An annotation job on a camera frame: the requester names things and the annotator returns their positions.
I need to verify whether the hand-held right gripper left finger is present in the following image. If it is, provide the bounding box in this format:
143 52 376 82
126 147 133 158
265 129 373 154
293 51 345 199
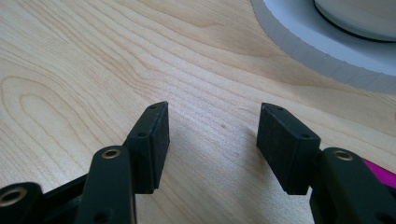
122 101 171 195

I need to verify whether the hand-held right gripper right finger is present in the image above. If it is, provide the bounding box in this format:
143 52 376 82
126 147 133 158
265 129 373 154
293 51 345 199
256 102 322 196

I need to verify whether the magenta strip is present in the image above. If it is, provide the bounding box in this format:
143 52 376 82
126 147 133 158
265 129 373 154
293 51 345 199
362 158 396 189

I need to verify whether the round grey foam mat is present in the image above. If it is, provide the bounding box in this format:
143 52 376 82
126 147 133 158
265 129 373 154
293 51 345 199
250 0 396 96

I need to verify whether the round white appliance base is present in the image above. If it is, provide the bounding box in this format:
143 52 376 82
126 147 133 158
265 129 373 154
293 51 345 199
313 0 396 43

